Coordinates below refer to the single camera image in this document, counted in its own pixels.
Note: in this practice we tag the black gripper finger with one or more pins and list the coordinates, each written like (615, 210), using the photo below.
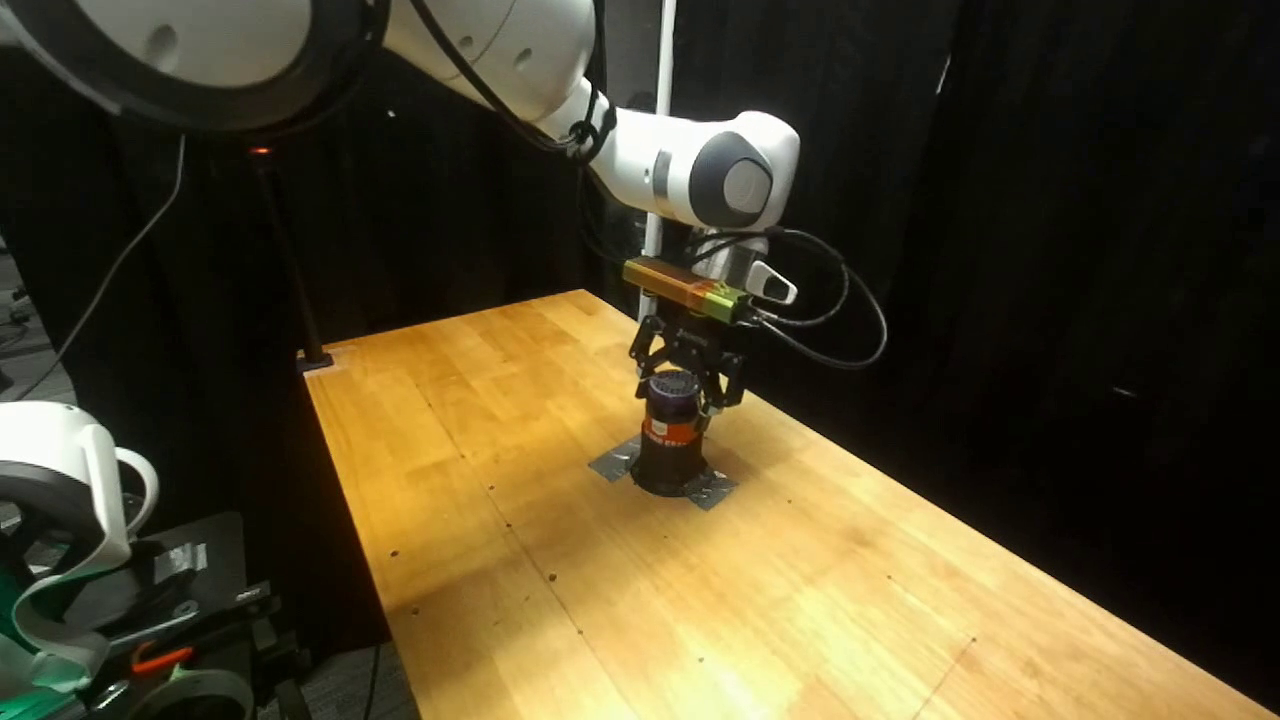
(646, 363)
(729, 387)

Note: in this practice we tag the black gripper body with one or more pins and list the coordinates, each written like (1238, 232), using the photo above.
(696, 351)

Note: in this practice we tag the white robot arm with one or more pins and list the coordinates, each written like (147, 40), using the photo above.
(692, 164)

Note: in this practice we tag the brown coffee cup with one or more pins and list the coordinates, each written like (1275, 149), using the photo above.
(666, 466)

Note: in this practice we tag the white vertical pole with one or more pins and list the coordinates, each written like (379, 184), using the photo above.
(660, 52)

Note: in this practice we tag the black pole with table clamp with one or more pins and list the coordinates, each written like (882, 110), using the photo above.
(298, 303)

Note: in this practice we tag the black curtain backdrop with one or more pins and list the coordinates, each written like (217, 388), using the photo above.
(1065, 202)

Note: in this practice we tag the black equipment cart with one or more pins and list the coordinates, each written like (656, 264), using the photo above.
(212, 560)

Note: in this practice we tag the small orange tool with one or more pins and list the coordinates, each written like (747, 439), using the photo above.
(163, 658)

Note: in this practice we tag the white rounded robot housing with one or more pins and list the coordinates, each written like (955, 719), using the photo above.
(62, 461)

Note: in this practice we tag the green plastic part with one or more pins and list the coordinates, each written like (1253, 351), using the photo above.
(23, 666)

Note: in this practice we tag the grey flat base plate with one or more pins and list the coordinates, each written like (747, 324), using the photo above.
(707, 491)

